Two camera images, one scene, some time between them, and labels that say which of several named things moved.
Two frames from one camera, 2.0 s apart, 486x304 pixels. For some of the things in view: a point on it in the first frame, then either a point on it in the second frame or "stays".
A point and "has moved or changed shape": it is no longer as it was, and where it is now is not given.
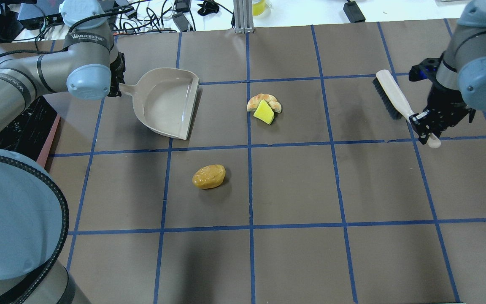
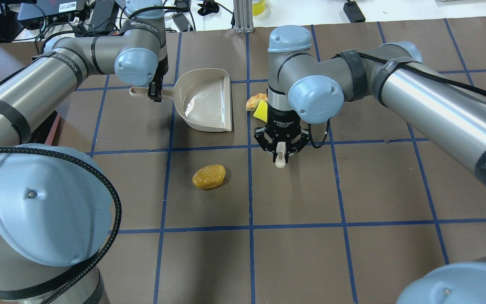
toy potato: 209,176 stays
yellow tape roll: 258,7 stays
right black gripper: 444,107 → 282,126
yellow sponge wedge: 264,112 stays
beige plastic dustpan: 165,99 → 202,97
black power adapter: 353,12 stays
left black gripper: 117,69 → 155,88
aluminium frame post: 243,17 stays
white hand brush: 395,102 has moved or changed shape
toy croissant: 273,102 stays
